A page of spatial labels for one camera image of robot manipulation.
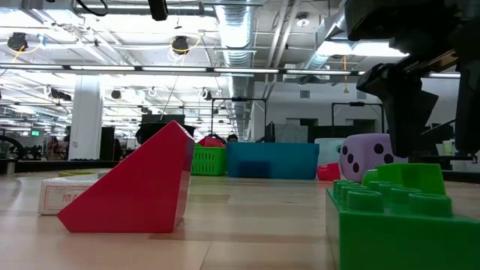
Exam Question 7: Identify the black background desk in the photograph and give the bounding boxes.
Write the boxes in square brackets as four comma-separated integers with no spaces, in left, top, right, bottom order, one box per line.
[408,154,479,163]

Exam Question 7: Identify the dark background monitor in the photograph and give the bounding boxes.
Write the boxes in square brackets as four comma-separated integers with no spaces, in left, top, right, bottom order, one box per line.
[141,114,186,125]

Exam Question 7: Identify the dark green toy brick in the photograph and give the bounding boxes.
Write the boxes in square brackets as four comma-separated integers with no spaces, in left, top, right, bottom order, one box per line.
[325,178,480,270]

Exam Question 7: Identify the silver ribbed ceiling duct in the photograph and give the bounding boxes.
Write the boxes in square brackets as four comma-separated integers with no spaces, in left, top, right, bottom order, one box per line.
[299,9,348,72]
[213,0,260,142]

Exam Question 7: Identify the grey acoustic panel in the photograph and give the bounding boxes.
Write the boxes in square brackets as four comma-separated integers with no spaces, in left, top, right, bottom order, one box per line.
[274,123,309,144]

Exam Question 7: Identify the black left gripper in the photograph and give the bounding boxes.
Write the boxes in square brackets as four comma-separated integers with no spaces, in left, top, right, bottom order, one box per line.
[148,0,169,22]

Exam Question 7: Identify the small red toy brick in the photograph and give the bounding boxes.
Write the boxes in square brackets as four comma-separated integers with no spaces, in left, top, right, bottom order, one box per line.
[316,161,342,182]

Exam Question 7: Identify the red sloped toy brick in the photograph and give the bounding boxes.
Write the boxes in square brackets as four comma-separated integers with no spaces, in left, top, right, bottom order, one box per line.
[57,119,196,234]

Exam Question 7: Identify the black gantry frame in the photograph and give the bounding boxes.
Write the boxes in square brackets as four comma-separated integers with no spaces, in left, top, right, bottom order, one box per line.
[331,101,386,140]
[211,97,269,140]

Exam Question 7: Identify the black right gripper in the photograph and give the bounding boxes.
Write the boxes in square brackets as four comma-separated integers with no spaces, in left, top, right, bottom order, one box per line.
[344,0,480,158]

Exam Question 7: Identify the green plastic basket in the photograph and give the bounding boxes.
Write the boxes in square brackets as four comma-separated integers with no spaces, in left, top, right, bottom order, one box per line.
[190,144,228,177]

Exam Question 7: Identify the black tall cabinet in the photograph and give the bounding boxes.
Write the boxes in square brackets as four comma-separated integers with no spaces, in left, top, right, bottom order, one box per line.
[100,126,116,161]

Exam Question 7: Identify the white pillar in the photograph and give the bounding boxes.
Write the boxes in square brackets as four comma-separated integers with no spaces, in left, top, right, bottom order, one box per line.
[68,76,104,161]

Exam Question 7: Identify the clear plastic bin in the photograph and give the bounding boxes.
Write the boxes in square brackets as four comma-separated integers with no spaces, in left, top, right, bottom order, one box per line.
[313,137,348,166]

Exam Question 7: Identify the blue plastic bin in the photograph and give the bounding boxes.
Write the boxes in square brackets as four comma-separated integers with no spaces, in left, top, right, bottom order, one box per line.
[226,142,321,180]

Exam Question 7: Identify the red white playing card box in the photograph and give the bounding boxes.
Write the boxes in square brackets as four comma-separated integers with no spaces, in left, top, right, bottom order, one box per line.
[37,175,99,216]

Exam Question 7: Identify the purple foam die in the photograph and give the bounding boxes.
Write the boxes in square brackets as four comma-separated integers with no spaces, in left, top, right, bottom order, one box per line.
[339,133,410,184]

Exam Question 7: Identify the black ceiling-hung device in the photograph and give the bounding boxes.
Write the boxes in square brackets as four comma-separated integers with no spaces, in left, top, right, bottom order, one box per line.
[7,31,29,52]
[171,35,191,56]

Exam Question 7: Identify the lime flat toy brick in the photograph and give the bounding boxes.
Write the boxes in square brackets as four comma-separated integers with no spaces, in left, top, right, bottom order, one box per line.
[58,171,99,178]

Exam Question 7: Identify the long ceiling light rail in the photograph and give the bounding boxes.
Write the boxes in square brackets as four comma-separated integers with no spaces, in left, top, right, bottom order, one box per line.
[0,64,462,79]

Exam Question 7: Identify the yellow hanging cord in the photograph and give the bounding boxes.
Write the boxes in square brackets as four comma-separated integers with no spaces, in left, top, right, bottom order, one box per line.
[343,55,350,95]

